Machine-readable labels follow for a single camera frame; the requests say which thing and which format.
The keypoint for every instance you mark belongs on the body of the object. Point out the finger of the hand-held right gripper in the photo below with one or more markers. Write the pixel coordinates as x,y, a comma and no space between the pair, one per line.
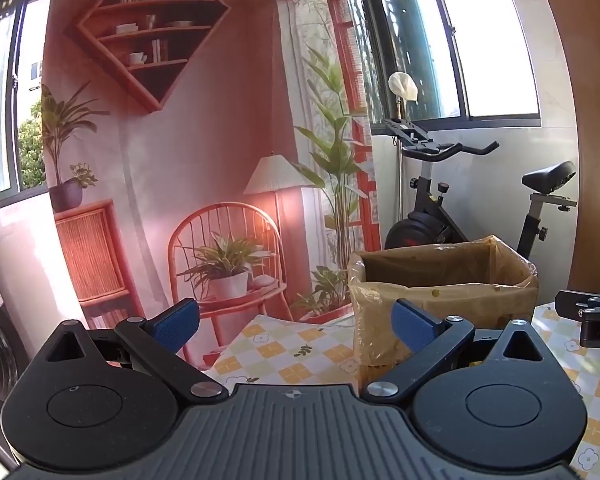
580,302

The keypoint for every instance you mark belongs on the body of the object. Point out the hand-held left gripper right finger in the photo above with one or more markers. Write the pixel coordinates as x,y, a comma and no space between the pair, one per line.
415,327

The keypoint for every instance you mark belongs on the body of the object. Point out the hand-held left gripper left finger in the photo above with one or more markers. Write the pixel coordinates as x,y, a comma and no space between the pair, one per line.
172,322

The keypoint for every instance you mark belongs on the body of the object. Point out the plastic-lined cardboard box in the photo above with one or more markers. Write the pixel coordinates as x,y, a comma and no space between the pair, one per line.
460,300

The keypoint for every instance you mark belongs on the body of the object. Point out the checkered floral tablecloth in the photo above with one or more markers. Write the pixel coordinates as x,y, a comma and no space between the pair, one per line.
290,350

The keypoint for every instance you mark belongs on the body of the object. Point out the black exercise bike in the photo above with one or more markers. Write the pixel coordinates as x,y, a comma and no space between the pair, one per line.
430,205

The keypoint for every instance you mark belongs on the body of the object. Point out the printed room-scene backdrop cloth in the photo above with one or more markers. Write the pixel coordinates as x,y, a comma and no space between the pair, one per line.
205,110

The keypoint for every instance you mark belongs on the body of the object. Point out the pole with white cloth cap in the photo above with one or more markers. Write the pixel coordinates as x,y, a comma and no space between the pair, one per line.
403,86

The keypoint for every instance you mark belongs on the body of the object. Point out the black-framed window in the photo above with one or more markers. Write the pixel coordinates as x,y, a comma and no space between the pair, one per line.
5,110
495,45

